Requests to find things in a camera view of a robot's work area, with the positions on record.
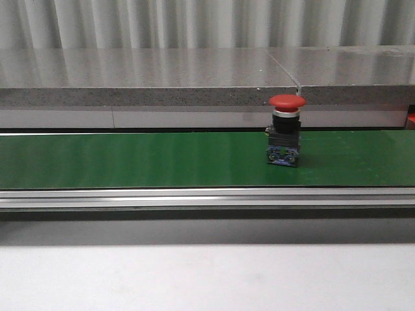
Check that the red button blue base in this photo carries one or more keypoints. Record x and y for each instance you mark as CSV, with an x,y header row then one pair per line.
x,y
284,132

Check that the green conveyor belt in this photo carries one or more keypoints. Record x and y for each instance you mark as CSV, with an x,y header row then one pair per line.
x,y
204,159

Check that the grey speckled stone counter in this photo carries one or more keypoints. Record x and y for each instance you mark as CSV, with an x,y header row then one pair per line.
x,y
345,87

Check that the orange object at right edge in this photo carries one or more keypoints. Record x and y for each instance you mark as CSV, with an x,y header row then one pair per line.
x,y
410,123

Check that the grey pleated curtain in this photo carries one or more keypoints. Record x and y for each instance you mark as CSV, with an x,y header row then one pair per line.
x,y
197,24

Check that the aluminium conveyor frame rail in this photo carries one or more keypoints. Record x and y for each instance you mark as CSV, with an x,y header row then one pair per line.
x,y
208,203

